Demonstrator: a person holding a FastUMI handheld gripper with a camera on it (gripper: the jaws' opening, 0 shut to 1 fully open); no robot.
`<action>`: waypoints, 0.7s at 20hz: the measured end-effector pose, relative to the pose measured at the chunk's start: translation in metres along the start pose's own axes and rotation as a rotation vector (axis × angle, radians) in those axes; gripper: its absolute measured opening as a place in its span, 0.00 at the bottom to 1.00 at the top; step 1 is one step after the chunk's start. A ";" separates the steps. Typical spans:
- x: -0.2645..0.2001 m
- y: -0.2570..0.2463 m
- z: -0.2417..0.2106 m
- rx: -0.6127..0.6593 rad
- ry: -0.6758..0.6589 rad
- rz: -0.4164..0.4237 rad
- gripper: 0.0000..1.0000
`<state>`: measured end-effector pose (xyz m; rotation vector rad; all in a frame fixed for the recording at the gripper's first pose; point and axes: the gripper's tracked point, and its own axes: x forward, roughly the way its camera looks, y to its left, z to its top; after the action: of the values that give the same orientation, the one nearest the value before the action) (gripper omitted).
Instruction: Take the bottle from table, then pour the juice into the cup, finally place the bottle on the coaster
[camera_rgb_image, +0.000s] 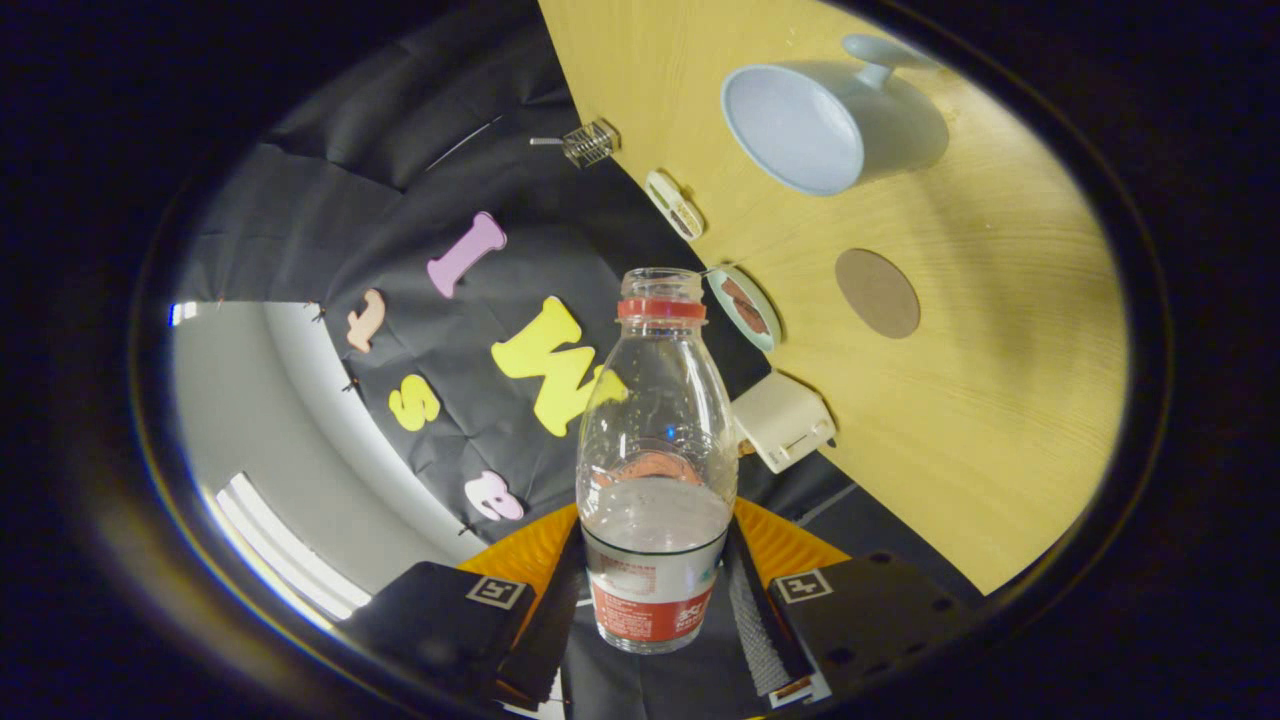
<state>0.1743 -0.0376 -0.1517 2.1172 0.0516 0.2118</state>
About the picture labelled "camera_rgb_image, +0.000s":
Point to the black backdrop cloth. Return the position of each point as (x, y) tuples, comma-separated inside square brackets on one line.
[(400, 200)]

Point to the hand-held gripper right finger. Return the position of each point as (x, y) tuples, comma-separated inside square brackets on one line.
[(745, 580)]

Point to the clear juice bottle red label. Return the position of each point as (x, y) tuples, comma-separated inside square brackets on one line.
[(655, 560)]

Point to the round brown coaster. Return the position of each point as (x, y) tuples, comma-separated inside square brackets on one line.
[(878, 293)]

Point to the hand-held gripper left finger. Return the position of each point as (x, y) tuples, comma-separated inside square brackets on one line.
[(545, 630)]

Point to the pale green plate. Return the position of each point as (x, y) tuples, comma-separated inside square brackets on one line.
[(768, 340)]

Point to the brown food piece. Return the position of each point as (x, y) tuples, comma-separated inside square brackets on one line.
[(755, 318), (738, 291)]

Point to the white divided tray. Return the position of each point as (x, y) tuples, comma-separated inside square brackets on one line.
[(672, 205)]

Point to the small ceiling light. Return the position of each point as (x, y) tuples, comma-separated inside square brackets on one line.
[(182, 314)]

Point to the white toaster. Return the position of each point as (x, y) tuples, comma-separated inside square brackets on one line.
[(785, 420)]

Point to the long ceiling light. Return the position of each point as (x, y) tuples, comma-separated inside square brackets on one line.
[(290, 550)]

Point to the pale grey cup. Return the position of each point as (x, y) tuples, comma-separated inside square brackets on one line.
[(800, 130)]

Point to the wooden table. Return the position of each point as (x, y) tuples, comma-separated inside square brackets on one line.
[(1000, 400)]

